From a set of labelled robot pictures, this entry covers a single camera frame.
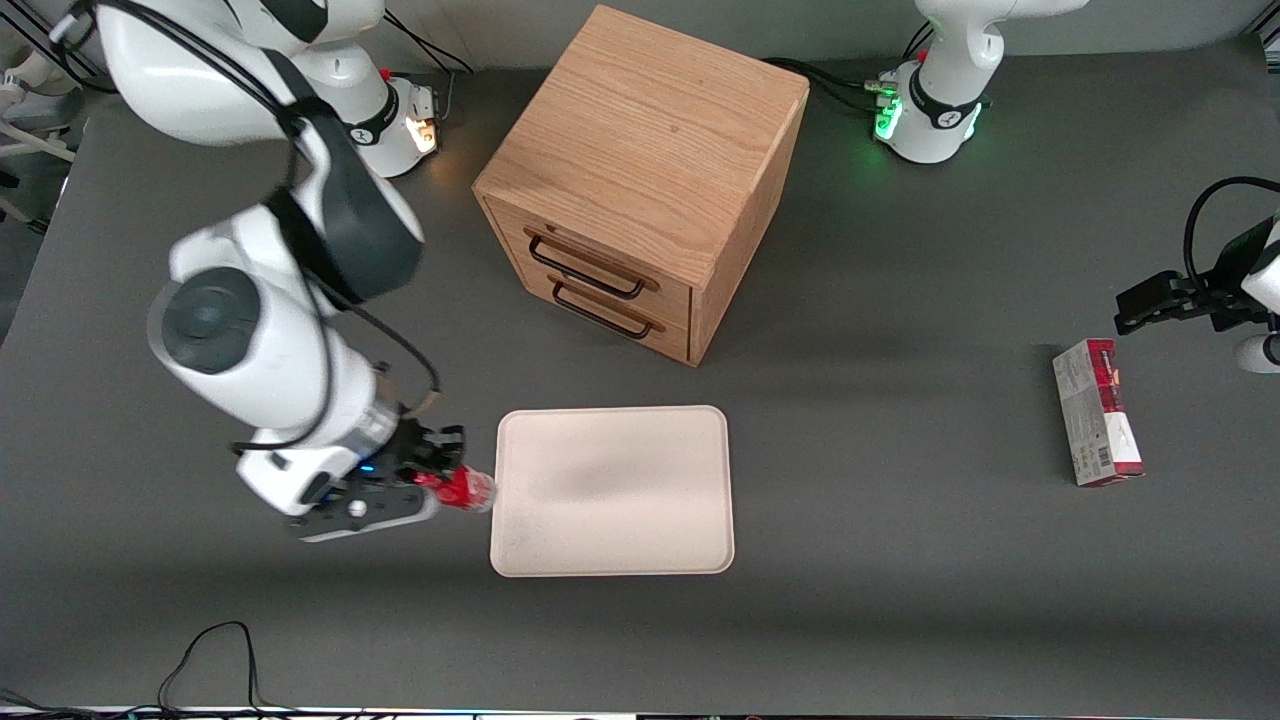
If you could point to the beige plastic tray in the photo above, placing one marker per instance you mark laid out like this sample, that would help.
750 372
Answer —
612 490

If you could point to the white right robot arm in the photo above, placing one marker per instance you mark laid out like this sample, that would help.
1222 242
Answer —
250 350

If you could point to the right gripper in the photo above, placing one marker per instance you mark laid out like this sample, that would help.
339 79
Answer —
417 448

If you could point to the large wooden drawer front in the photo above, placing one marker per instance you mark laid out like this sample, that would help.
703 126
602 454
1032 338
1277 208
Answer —
600 262

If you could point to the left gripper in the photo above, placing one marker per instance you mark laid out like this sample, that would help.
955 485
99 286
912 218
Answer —
1213 297

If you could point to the small wooden drawer front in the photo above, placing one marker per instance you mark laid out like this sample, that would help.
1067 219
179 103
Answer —
640 335

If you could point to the grey and red carton box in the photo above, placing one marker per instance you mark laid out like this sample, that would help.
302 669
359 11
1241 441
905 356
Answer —
1096 415

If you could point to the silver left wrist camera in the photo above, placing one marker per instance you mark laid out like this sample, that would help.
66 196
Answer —
1260 354

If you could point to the red coke bottle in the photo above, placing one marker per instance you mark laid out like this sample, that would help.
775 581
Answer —
468 489

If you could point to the wooden drawer cabinet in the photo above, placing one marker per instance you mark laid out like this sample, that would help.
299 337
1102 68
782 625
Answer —
640 140

